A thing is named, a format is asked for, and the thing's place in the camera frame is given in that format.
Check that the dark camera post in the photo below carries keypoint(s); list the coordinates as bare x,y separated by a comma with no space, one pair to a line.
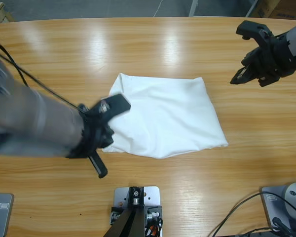
130,222

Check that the white t-shirt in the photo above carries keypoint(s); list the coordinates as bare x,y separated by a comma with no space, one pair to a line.
167,116

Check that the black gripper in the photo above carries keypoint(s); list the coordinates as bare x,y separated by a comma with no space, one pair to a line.
273,61
93,135

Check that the cardboard box with blue print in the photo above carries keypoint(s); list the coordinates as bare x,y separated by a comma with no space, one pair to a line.
264,8

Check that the cardboard box with black print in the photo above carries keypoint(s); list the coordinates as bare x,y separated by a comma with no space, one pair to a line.
288,11

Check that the white metal frame leg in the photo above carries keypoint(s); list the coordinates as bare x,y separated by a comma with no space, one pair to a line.
193,7
251,8

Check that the wooden pallet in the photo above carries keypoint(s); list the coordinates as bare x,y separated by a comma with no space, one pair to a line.
0,13

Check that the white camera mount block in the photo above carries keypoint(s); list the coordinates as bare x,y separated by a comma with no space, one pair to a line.
151,195

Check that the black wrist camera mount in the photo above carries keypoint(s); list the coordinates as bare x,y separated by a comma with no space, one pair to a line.
113,106
251,28

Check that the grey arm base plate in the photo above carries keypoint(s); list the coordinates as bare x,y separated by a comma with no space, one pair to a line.
5,222
269,209

